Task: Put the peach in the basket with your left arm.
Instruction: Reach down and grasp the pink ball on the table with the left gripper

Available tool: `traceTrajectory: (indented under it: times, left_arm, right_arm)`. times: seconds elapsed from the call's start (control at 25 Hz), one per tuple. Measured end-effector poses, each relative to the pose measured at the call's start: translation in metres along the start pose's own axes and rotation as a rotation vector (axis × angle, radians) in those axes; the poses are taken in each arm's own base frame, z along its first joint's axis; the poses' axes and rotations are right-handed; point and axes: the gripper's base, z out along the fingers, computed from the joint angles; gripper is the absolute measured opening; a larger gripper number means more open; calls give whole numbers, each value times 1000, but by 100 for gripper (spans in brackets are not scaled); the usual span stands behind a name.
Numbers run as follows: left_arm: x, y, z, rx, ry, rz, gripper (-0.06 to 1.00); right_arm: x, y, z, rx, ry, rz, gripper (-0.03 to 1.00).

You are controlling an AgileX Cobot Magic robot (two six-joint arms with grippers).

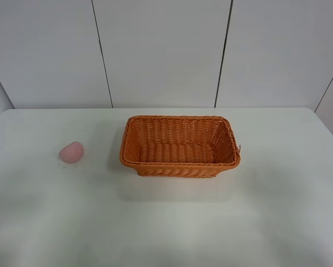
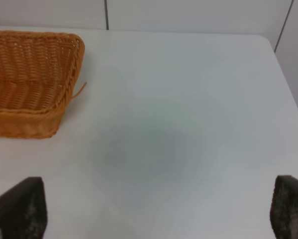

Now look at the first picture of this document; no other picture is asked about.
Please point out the pink peach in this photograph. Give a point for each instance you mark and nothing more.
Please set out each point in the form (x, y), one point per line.
(72, 153)

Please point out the orange wicker basket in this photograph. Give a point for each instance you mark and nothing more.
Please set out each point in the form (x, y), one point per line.
(179, 146)

